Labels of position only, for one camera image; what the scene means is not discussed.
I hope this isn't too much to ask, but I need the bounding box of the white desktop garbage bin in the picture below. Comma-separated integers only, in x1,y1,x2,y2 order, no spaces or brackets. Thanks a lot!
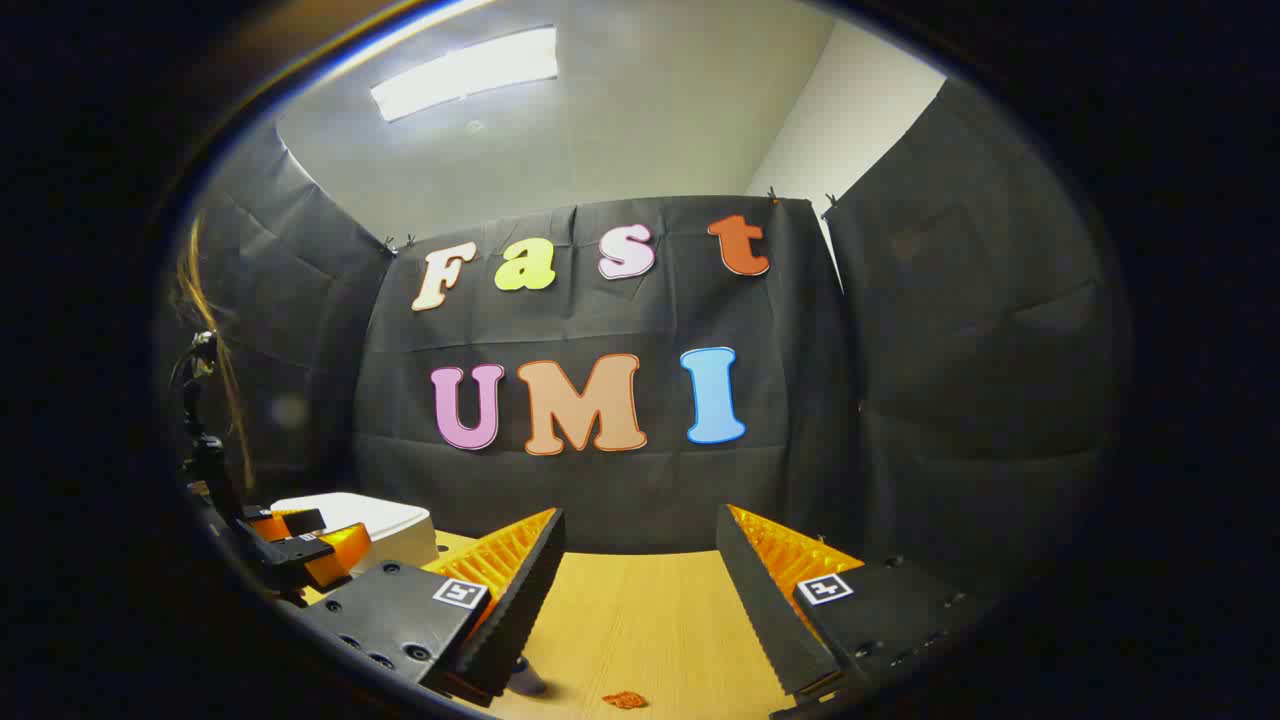
270,492,439,577

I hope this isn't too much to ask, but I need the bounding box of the wooden desktop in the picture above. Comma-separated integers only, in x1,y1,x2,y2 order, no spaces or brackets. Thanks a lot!
300,530,873,720

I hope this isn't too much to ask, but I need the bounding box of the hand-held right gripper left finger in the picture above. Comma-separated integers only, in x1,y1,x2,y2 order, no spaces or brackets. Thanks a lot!
298,507,567,709

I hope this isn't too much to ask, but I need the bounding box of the black backdrop cloth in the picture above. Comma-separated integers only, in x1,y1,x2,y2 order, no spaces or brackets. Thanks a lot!
165,78,1133,601

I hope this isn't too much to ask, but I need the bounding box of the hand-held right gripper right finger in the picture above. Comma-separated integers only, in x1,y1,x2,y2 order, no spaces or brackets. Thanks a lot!
715,503,991,713

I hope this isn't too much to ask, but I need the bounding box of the ceiling light panel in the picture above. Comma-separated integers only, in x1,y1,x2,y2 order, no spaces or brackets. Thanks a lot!
370,25,559,123

